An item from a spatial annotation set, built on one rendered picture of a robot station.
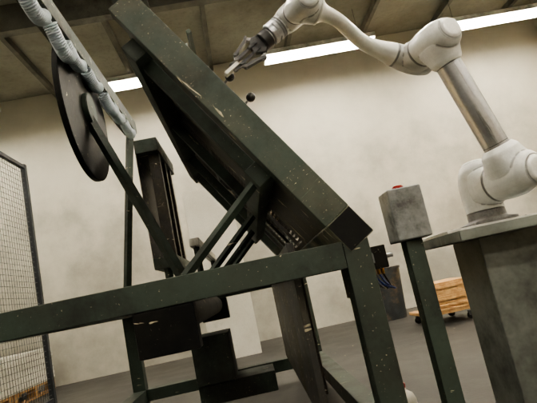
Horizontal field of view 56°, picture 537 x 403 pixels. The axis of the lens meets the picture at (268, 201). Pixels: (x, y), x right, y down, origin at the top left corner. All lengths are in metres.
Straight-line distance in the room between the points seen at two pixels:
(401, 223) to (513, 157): 0.56
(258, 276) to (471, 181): 1.02
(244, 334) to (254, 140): 4.50
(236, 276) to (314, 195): 0.37
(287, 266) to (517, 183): 0.94
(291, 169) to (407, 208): 0.42
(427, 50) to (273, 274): 1.07
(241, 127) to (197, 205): 4.45
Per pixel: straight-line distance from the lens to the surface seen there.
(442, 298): 5.32
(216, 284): 1.67
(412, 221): 1.76
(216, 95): 1.80
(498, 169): 2.11
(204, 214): 6.15
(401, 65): 2.25
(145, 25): 1.95
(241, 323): 6.06
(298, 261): 1.67
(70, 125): 2.62
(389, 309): 6.59
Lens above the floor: 0.68
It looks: 10 degrees up
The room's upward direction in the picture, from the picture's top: 12 degrees counter-clockwise
